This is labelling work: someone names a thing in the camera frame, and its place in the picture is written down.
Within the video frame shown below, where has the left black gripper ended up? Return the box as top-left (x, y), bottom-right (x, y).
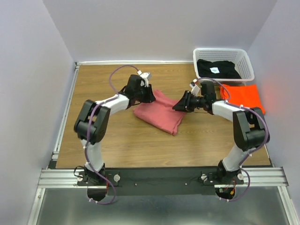
top-left (134, 83), bottom-right (156, 103)

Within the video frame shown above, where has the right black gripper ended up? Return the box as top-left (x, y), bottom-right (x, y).
top-left (172, 90), bottom-right (206, 113)

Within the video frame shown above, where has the pink t shirt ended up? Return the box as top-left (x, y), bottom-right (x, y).
top-left (133, 90), bottom-right (186, 136)

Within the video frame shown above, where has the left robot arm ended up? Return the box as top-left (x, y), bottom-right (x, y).
top-left (74, 72), bottom-right (156, 185)

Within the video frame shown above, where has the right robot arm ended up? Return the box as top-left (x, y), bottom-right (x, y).
top-left (172, 81), bottom-right (270, 184)

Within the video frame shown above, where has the black t shirt in basket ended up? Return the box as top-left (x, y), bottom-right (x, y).
top-left (196, 59), bottom-right (241, 79)

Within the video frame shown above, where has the white plastic laundry basket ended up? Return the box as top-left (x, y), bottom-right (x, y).
top-left (193, 48), bottom-right (255, 84)

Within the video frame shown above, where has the folded orange t shirt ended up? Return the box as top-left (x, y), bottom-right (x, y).
top-left (220, 84), bottom-right (265, 114)

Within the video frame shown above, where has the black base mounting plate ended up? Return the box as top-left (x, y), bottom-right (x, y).
top-left (73, 166), bottom-right (244, 200)

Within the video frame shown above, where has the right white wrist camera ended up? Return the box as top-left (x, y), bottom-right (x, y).
top-left (189, 79), bottom-right (200, 96)

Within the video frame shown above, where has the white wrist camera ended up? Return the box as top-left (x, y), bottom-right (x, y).
top-left (189, 79), bottom-right (200, 96)
top-left (137, 70), bottom-right (151, 87)

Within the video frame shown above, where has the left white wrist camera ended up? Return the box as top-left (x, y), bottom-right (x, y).
top-left (137, 70), bottom-right (151, 87)

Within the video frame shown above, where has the aluminium frame rail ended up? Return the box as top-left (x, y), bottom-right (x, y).
top-left (28, 64), bottom-right (299, 225)

